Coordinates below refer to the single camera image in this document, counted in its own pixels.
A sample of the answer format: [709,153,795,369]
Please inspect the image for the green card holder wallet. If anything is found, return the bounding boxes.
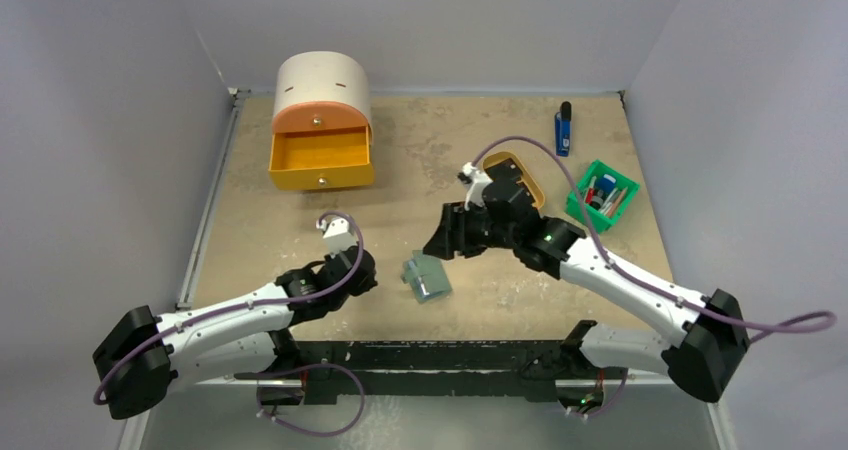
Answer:
[401,250,452,304]

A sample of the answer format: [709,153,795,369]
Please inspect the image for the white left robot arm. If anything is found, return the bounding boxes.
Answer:
[93,247,377,420]

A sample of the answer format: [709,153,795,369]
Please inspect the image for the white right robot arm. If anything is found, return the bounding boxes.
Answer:
[423,163,750,403]

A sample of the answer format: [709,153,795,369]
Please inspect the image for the black card stack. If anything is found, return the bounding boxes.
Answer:
[486,158,523,182]

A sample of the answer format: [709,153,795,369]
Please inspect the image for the orange oval tray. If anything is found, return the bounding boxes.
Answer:
[482,151,546,210]

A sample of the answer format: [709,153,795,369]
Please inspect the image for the green bin with pens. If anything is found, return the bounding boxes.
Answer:
[565,160,641,234]

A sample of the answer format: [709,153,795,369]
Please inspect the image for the yellow open drawer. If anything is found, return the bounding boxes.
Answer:
[268,126,375,191]

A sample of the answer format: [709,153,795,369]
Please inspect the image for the blue stapler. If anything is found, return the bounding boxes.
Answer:
[554,101,572,157]

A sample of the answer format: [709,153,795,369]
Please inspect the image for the white orange drawer cabinet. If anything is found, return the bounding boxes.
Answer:
[271,51,374,144]

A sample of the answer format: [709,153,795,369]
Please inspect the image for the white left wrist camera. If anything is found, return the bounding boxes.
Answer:
[316,216,357,255]

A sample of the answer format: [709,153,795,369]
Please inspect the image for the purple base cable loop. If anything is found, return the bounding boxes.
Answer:
[255,358,367,438]

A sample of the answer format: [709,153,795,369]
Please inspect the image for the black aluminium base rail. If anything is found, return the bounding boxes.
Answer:
[224,331,638,408]

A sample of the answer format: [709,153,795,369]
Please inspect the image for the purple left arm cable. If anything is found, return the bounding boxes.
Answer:
[92,212,366,407]

